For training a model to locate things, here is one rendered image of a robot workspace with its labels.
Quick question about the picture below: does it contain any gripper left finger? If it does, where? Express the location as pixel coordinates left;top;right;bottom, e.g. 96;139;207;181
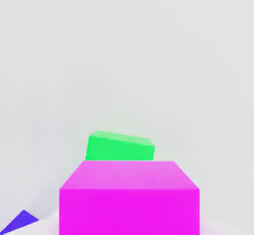
3;210;60;235

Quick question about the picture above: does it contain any small magenta cube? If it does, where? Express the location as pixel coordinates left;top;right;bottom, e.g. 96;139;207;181
59;160;200;235

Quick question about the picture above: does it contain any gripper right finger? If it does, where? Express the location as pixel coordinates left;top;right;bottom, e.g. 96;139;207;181
199;218;247;235

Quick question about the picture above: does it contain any small green cube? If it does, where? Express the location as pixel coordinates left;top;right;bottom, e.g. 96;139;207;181
85;130;156;162

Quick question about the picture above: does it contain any small blue cube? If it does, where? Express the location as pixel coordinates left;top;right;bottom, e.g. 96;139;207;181
0;209;40;235

